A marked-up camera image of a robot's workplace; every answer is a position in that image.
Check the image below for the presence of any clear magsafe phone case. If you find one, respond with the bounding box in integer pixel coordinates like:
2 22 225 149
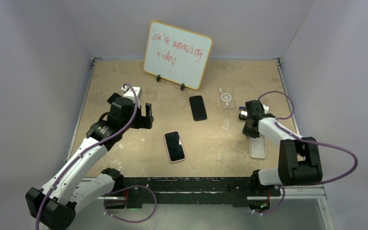
218 85 236 110

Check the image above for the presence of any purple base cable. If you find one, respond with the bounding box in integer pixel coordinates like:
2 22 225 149
251 185 286 217
103 184 157 223

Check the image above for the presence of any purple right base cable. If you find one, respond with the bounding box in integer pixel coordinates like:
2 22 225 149
251 185 286 217

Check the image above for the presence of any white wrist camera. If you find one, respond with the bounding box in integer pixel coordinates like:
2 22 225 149
262 104 269 114
122 86 143 104

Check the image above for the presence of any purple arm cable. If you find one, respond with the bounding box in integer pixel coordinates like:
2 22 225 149
34 83 139 230
257 91 359 187

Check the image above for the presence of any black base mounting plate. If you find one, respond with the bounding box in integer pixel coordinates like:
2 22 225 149
105 177 280 209

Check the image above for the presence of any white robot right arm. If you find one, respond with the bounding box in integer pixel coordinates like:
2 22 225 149
239 100 323 195

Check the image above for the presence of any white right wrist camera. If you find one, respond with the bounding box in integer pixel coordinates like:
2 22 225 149
262 104 269 114

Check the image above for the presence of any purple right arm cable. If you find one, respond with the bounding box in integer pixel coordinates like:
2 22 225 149
257 91 359 187

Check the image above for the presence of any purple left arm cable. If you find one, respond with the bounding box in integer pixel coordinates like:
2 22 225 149
34 83 139 230

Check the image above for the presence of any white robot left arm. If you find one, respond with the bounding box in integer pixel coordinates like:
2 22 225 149
25 93 154 230

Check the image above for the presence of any aluminium frame rail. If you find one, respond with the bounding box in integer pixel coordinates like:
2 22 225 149
77 178 327 201

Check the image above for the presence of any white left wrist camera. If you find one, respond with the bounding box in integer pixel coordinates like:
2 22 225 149
122 86 143 104

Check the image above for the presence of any beige phone case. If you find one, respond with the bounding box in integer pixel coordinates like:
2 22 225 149
249 136 267 160

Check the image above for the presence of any blue black stapler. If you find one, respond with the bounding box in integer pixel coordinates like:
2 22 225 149
239 106 248 121

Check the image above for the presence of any green phone black screen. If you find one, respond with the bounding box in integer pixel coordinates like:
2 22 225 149
165 131 185 162

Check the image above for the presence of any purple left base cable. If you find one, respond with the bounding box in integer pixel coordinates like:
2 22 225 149
103 184 157 223

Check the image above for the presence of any yellow framed whiteboard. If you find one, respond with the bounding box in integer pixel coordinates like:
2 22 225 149
143 21 213 90

